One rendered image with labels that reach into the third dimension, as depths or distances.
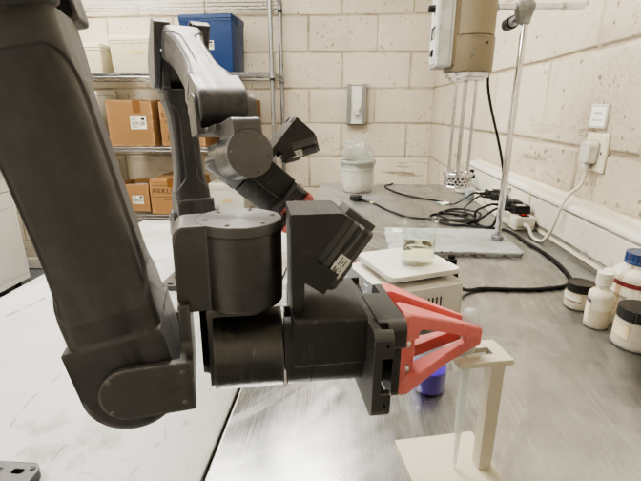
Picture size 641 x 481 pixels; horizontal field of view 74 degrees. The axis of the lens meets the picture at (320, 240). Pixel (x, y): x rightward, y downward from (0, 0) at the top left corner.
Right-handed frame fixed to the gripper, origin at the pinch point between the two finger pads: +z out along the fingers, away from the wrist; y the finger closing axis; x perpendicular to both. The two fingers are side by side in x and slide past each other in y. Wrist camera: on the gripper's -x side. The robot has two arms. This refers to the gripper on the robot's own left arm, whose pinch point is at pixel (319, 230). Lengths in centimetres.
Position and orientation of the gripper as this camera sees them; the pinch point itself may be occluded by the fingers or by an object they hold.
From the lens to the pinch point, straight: 66.3
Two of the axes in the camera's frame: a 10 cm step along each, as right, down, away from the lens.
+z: 7.2, 5.5, 4.3
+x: -6.1, 7.9, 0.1
